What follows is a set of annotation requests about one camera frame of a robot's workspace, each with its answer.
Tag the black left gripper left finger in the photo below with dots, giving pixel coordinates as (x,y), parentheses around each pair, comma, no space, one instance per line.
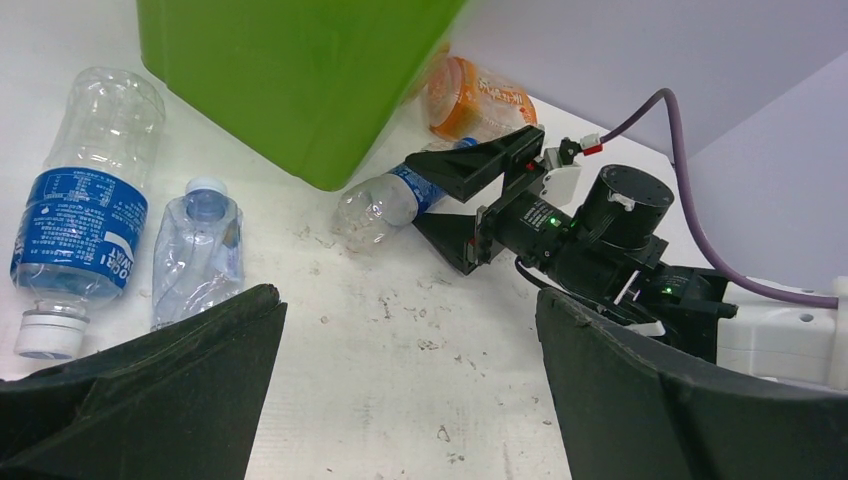
(182,402)

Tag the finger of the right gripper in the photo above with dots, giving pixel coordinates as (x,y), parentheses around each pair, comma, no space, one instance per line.
(463,173)
(457,239)

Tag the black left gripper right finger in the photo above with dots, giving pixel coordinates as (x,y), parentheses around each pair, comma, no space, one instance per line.
(629,407)

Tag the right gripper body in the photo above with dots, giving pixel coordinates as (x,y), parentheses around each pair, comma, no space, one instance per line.
(521,221)

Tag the crushed clear purple-label bottle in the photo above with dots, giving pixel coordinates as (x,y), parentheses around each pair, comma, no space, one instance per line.
(198,254)

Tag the blue label clear bottle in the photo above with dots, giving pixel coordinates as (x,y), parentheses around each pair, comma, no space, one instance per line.
(84,217)

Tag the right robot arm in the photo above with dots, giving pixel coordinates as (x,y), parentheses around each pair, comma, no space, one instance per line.
(608,257)

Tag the green plastic bin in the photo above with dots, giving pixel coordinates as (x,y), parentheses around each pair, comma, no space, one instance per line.
(309,85)

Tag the large orange label bottle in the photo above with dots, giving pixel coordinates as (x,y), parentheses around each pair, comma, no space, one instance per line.
(462,99)

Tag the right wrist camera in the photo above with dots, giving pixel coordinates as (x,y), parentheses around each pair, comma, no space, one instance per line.
(563,171)

